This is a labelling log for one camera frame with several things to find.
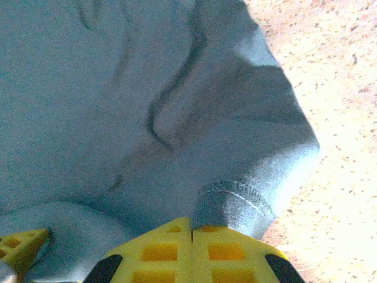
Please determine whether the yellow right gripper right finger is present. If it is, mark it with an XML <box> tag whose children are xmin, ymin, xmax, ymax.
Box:
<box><xmin>191</xmin><ymin>223</ymin><xmax>306</xmax><ymax>283</ymax></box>

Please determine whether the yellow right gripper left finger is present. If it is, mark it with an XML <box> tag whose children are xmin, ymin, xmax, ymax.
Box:
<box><xmin>84</xmin><ymin>217</ymin><xmax>193</xmax><ymax>283</ymax></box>

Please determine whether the grey t-shirt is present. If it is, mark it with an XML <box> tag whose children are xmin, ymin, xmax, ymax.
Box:
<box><xmin>0</xmin><ymin>0</ymin><xmax>321</xmax><ymax>283</ymax></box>

